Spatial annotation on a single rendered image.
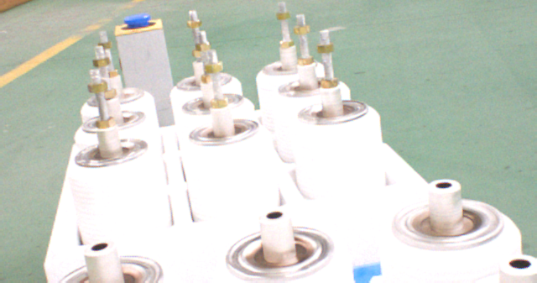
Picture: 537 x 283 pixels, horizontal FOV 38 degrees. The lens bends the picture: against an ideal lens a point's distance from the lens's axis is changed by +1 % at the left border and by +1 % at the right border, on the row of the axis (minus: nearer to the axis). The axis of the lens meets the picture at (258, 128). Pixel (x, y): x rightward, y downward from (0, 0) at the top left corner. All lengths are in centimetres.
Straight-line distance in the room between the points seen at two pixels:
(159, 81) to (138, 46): 6
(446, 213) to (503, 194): 69
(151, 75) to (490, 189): 54
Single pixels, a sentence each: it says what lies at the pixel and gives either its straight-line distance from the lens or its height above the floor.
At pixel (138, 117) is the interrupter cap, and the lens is 92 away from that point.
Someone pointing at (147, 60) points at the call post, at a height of 27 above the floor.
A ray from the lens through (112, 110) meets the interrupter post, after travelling 91.
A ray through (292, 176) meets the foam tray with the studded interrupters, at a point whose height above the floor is 17.
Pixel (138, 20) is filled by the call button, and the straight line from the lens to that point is 117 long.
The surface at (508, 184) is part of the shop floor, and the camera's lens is 126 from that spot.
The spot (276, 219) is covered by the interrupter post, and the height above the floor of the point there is 28.
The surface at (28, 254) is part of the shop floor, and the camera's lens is 127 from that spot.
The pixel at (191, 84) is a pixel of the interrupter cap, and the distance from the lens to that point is 104.
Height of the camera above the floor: 50
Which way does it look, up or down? 18 degrees down
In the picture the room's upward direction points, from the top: 8 degrees counter-clockwise
